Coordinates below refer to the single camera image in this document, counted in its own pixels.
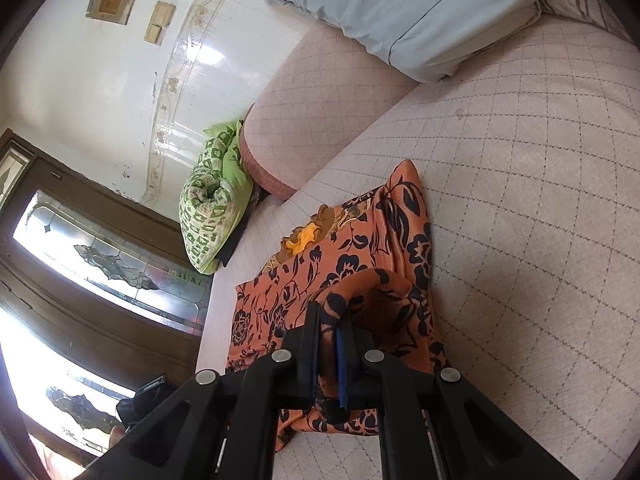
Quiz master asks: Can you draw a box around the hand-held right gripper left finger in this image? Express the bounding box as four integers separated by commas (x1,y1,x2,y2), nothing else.
75,302,321,480

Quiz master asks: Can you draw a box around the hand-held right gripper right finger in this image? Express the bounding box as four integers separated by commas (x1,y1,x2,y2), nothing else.
335,312,581,480

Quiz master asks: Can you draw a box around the orange black floral garment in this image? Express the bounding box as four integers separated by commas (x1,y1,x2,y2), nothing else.
225,159,446,453

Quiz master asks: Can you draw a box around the green patterned pillow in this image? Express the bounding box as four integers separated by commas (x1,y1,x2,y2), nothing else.
179,119,255,276

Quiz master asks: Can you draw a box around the brown stained-glass wooden door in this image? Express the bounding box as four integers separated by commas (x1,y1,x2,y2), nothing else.
0,130,216,480

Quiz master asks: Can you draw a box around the pink quilted sofa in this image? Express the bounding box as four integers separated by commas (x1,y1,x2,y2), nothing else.
195,20,640,480

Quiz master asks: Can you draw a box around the grey blue pillow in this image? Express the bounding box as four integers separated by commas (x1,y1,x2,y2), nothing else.
254,0,556,83

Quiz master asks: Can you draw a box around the beige wall switch plate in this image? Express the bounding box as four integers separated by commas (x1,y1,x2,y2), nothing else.
144,2,177,45

